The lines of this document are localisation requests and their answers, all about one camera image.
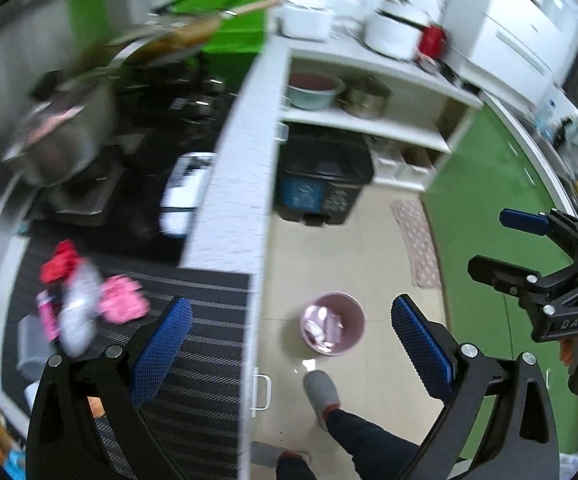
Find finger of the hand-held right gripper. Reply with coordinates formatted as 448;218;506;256
499;207;578;261
468;255;578;311

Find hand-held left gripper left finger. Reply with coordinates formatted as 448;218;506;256
26;296;193;480

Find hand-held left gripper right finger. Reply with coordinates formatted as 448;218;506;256
390;295;561;480

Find pink wrapper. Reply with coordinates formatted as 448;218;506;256
100;275;150;323

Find pink plastic bin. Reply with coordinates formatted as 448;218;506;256
301;291;366;357

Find clear plastic bag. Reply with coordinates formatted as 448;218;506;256
58;257;104;356

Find red wrapper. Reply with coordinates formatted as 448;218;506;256
39;240;80;283

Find green corner cabinet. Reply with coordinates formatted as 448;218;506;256
421;105;578;361

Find black striped counter mat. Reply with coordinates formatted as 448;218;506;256
1;234;252;480

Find pink dotted floor mat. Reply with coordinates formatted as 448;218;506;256
390;199;442;289

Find white crumpled paper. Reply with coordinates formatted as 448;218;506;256
305;307;343;351

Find white bottle with blue label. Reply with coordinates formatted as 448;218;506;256
536;100;562;141

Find grey slipper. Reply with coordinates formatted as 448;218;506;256
303;370;342;431
251;441;312;468

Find person's right leg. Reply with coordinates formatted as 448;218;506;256
325;407;450;480

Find person's leg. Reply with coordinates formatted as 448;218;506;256
325;407;450;480
275;452;317;480

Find white storage box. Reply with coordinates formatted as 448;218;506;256
371;152;405;181
399;162;437;193

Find pink snack packet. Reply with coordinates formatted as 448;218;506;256
36;290;62;343

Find grey plastic container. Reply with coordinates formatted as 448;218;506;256
17;315;62;381

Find black gas stove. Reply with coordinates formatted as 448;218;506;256
24;55;240;266

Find person's left leg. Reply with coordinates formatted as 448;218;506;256
275;452;317;480

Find white shelf unit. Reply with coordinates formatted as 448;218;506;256
269;35;485;193

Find steel steamer pot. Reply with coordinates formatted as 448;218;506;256
341;77;394;120

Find red container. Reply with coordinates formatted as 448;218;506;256
417;25;447;61

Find white kitchen appliance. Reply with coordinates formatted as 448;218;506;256
439;0;578;86

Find black and blue pedal bin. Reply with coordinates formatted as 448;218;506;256
274;125;374;226

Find large steel pot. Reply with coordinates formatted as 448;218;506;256
1;77;120;188

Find teal plastic basin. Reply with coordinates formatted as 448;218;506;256
286;72;346;111

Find white rice cooker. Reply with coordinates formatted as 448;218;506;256
280;0;337;43

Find white cabinet handle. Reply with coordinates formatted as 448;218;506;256
251;367;273;417

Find white pot with black handle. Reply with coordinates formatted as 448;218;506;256
364;0;432;61

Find pan with wooden handle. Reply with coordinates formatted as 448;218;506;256
74;0;282;68

